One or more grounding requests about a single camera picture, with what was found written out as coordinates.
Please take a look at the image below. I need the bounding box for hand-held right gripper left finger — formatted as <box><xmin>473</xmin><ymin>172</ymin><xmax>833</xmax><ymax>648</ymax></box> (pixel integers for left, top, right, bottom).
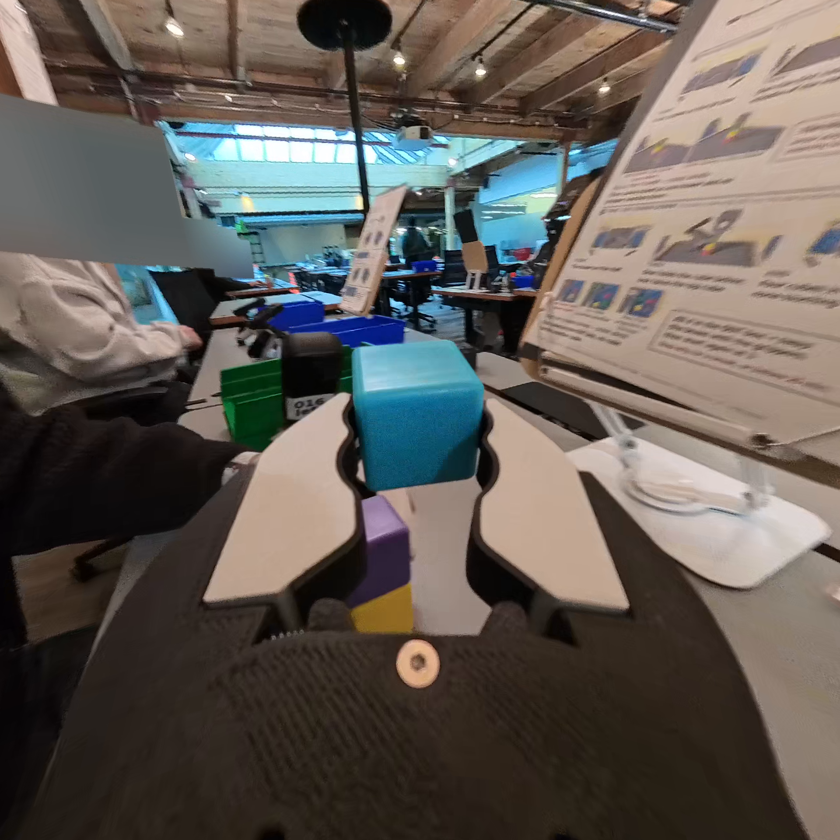
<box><xmin>203</xmin><ymin>392</ymin><xmax>366</xmax><ymax>624</ymax></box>

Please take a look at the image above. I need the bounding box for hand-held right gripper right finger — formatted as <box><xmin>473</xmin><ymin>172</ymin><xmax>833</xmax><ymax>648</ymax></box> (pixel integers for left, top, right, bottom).
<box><xmin>467</xmin><ymin>398</ymin><xmax>631</xmax><ymax>634</ymax></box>

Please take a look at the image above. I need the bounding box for green plastic bin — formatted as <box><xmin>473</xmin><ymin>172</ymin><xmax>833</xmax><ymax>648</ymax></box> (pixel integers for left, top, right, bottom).
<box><xmin>220</xmin><ymin>346</ymin><xmax>355</xmax><ymax>454</ymax></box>

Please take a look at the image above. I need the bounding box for purple cube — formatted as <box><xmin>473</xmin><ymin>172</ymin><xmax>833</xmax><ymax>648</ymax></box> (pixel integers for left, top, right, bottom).
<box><xmin>348</xmin><ymin>495</ymin><xmax>413</xmax><ymax>608</ymax></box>

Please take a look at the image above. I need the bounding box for light blue cube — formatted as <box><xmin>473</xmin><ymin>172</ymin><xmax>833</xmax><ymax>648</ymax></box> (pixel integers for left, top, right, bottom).
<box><xmin>351</xmin><ymin>340</ymin><xmax>485</xmax><ymax>493</ymax></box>

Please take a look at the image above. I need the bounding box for yellow cube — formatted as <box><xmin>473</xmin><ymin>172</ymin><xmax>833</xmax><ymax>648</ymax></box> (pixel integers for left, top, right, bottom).
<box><xmin>351</xmin><ymin>583</ymin><xmax>416</xmax><ymax>634</ymax></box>

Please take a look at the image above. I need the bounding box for person's left forearm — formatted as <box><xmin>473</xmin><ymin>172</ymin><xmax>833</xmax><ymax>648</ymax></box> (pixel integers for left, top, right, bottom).
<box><xmin>0</xmin><ymin>387</ymin><xmax>257</xmax><ymax>559</ymax></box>

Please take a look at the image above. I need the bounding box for background work desk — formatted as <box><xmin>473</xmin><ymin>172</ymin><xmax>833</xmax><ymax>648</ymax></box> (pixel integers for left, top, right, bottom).
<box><xmin>430</xmin><ymin>283</ymin><xmax>540</xmax><ymax>352</ymax></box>

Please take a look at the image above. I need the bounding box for grey desk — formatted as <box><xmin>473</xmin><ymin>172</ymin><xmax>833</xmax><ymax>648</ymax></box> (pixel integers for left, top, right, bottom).
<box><xmin>108</xmin><ymin>292</ymin><xmax>840</xmax><ymax>840</ymax></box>

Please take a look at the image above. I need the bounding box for blue plastic bin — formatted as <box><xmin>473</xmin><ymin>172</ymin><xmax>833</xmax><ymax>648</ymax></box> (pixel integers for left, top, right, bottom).
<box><xmin>262</xmin><ymin>298</ymin><xmax>406</xmax><ymax>349</ymax></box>

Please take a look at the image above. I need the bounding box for background instruction board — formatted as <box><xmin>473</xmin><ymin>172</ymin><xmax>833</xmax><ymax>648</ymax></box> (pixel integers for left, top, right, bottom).
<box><xmin>341</xmin><ymin>185</ymin><xmax>410</xmax><ymax>316</ymax></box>

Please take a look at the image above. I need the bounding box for small background document stand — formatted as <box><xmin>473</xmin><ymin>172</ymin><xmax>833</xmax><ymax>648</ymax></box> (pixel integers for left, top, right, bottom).
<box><xmin>453</xmin><ymin>209</ymin><xmax>501</xmax><ymax>291</ymax></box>

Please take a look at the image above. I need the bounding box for black pole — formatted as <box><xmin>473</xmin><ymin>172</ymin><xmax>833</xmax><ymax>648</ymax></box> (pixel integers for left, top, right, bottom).
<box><xmin>297</xmin><ymin>0</ymin><xmax>393</xmax><ymax>214</ymax></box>

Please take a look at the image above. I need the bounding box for ceiling projector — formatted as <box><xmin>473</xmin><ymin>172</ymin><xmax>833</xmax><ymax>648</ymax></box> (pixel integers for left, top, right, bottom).
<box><xmin>392</xmin><ymin>113</ymin><xmax>437</xmax><ymax>152</ymax></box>

